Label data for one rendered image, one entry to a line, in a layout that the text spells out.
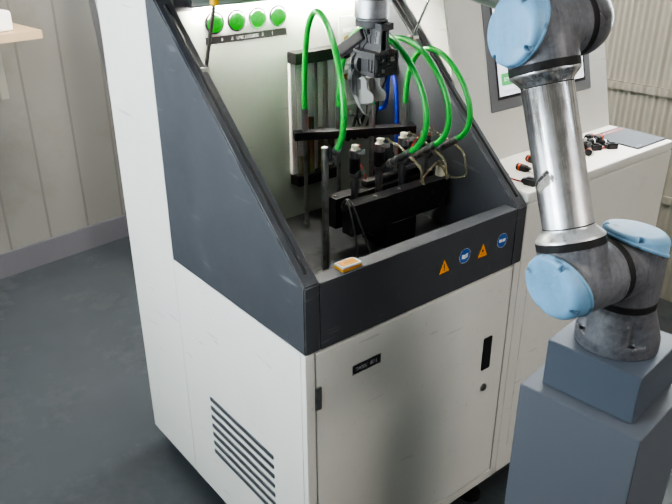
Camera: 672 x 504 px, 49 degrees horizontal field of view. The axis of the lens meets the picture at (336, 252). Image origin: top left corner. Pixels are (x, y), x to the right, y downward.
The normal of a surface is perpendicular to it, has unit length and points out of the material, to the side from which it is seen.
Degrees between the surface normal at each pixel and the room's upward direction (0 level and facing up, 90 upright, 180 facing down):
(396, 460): 90
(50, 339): 0
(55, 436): 0
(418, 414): 90
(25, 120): 90
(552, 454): 90
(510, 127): 76
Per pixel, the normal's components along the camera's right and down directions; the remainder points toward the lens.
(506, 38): -0.87, 0.10
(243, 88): 0.63, 0.34
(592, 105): 0.61, 0.11
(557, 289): -0.82, 0.36
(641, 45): -0.70, 0.31
